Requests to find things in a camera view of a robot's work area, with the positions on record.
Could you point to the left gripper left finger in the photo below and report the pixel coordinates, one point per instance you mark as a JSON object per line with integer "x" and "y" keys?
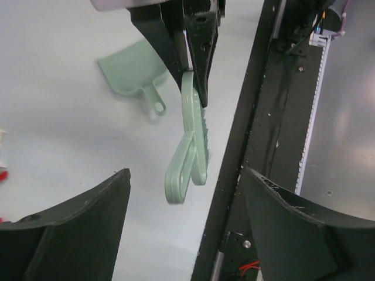
{"x": 77, "y": 239}

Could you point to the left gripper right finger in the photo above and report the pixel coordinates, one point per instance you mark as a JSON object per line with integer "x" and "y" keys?
{"x": 297, "y": 239}

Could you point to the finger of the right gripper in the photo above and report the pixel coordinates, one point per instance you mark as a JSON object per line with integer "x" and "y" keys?
{"x": 202, "y": 19}
{"x": 163, "y": 27}

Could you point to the green dustpan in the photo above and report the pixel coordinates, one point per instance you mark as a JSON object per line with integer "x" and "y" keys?
{"x": 136, "y": 69}

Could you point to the green hand brush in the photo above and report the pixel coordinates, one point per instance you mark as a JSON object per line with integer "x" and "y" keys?
{"x": 191, "y": 158}

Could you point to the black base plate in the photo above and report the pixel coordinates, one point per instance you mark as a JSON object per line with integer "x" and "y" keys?
{"x": 267, "y": 134}

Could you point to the white cable duct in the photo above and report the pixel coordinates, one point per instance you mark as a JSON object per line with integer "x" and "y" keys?
{"x": 322, "y": 41}

